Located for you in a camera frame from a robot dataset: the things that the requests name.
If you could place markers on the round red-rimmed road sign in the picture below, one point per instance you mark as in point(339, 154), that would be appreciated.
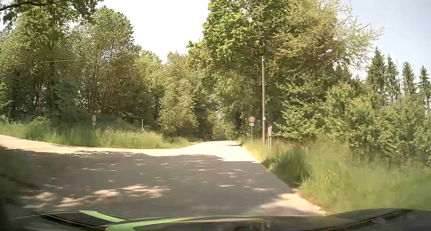
point(94, 119)
point(251, 120)

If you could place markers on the wooden utility pole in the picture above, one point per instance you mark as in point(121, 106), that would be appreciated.
point(263, 99)

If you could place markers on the grey asphalt road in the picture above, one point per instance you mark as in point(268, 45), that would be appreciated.
point(161, 177)

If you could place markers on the wood of green trees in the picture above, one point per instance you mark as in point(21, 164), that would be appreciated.
point(303, 72)
point(84, 76)

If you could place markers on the car's own bonnet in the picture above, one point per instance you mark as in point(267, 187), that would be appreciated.
point(215, 222)

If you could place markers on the grass verge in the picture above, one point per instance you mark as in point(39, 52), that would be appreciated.
point(353, 180)
point(101, 136)

